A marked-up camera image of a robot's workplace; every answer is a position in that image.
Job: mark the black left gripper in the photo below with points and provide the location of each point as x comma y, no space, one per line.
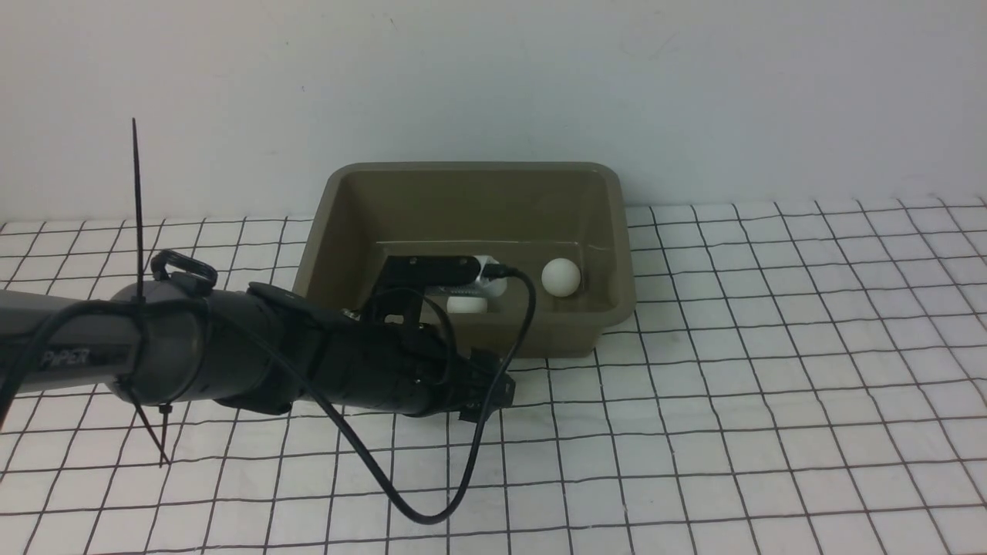
384,367

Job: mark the white marked ping-pong ball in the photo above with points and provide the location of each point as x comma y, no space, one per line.
561,277

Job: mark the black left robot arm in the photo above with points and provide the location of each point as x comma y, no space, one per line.
195,354

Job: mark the olive green plastic bin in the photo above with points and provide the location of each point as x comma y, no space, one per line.
523,214

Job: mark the white grid-pattern tablecloth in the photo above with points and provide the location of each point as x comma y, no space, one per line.
804,378

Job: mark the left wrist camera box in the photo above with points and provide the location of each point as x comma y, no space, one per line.
405,282

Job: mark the black cable tie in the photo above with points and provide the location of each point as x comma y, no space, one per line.
139,301

